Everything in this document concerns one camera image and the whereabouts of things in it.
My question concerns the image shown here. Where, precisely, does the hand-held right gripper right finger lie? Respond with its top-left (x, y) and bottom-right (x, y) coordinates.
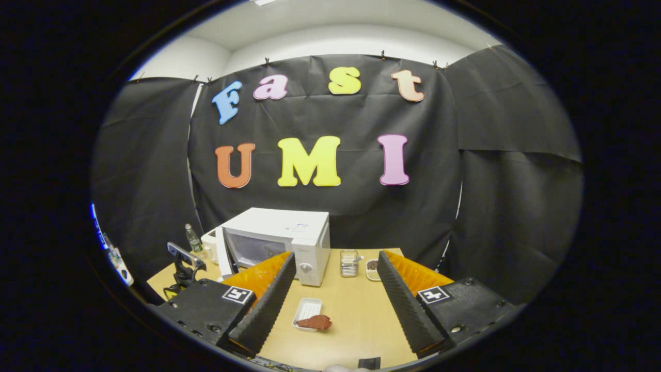
top-left (377, 251), bottom-right (518, 360)

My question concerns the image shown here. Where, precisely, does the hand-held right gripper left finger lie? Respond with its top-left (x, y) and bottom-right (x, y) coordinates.
top-left (154, 252), bottom-right (297, 358)

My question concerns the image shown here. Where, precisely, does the brown meat piece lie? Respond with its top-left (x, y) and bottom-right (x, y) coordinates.
top-left (297, 315), bottom-right (333, 330)

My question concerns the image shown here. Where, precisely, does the white microwave oven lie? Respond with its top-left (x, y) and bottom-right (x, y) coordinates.
top-left (216, 208), bottom-right (331, 287)

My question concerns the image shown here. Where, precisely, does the clear plastic water bottle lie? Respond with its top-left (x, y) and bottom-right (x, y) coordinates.
top-left (185, 224), bottom-right (203, 254)

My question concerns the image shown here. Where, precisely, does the white toaster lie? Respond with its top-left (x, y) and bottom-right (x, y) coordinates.
top-left (201, 230), bottom-right (221, 264)

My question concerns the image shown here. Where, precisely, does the white rectangular tray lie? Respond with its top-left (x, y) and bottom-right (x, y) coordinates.
top-left (292, 298), bottom-right (323, 331)

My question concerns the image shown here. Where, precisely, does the black backdrop cloth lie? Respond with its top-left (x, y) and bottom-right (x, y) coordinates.
top-left (90, 44), bottom-right (584, 305)

